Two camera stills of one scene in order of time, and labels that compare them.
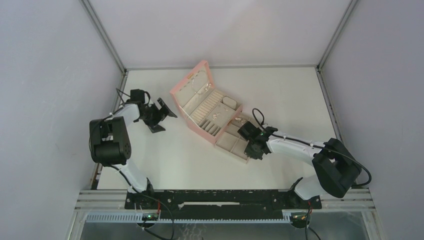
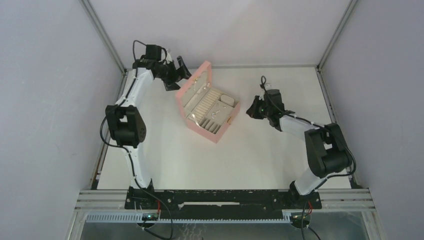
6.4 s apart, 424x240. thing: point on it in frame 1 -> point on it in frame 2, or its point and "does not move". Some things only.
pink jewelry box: (206, 110) does not move
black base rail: (220, 199) does not move
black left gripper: (161, 115) -> (181, 73)
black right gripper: (250, 153) -> (253, 110)
